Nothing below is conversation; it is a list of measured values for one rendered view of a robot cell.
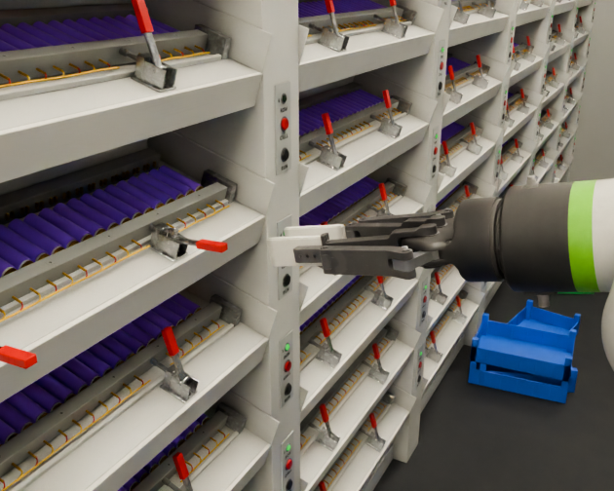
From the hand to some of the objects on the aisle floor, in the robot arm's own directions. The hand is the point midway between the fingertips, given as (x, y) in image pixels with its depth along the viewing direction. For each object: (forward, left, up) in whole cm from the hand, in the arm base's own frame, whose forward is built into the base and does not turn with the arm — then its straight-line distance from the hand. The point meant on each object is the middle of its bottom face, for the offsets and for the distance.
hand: (306, 245), depth 70 cm
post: (+24, -21, -99) cm, 104 cm away
